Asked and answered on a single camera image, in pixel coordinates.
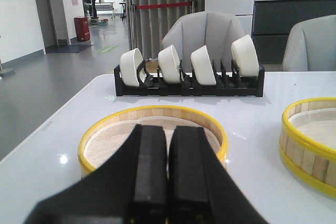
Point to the grey chair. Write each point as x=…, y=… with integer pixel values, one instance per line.
x=311, y=46
x=217, y=31

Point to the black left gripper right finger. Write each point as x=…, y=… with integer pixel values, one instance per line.
x=200, y=189

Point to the white bowl far right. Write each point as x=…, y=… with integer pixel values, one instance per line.
x=244, y=54

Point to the black dish rack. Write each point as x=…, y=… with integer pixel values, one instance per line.
x=225, y=85

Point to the bamboo steamer tray yellow rims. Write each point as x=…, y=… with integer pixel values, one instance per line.
x=103, y=139

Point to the red barrier belt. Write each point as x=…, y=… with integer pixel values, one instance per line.
x=157, y=6

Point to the grey chair right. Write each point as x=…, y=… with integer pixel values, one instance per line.
x=311, y=46

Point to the red trash bin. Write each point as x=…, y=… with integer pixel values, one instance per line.
x=82, y=28

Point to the white bowl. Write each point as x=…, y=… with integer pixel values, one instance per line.
x=129, y=62
x=169, y=63
x=202, y=67
x=244, y=54

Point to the grey chair left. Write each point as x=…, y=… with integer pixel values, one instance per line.
x=217, y=31

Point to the dark grey counter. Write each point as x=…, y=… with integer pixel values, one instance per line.
x=274, y=19

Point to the white bowl far left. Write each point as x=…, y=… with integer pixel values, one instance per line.
x=129, y=62

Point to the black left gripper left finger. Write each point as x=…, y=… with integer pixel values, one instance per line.
x=130, y=187

